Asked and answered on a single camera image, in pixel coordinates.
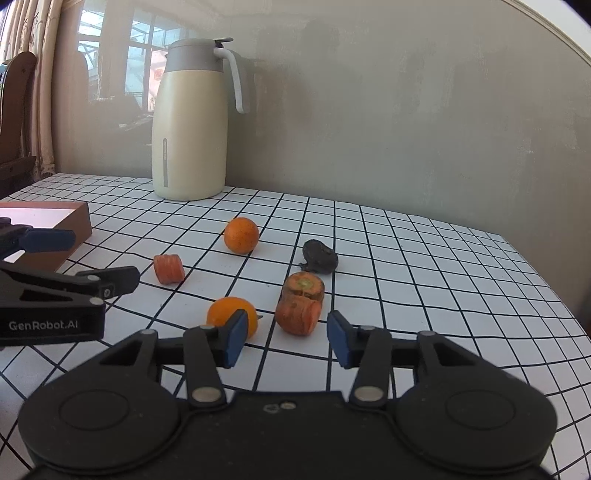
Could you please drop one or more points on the dark dried fruit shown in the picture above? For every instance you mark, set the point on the dark dried fruit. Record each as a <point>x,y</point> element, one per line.
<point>319,258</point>

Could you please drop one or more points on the near orange on table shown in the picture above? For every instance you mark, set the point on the near orange on table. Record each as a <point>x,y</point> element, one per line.
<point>222,309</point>

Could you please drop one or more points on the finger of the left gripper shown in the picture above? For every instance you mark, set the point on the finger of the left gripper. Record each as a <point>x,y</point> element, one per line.
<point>30,285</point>
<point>18,237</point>

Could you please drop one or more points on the brown rimmed white tray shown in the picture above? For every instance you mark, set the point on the brown rimmed white tray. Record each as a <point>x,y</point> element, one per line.
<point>49,215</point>

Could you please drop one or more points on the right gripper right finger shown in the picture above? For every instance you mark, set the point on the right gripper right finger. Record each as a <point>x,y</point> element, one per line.
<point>369,351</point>

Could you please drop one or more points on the cream grey thermos jug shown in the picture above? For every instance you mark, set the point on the cream grey thermos jug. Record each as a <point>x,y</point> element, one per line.
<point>189,140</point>

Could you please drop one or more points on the dark wooden chair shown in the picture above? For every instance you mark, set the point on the dark wooden chair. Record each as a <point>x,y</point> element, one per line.
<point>17,162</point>

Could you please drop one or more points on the carrot chunk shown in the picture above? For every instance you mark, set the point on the carrot chunk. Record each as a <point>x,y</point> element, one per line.
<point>304,284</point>
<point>168,269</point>
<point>298,315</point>

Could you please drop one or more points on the orange on table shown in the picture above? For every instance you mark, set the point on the orange on table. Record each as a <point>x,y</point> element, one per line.
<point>222,309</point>
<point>241,235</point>

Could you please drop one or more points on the far orange on table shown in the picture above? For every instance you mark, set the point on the far orange on table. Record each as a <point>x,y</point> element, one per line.
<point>241,235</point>

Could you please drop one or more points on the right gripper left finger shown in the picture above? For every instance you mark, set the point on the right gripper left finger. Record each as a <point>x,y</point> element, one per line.
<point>207,348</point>

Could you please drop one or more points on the beige floral curtain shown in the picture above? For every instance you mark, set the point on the beige floral curtain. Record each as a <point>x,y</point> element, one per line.
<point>28,46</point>

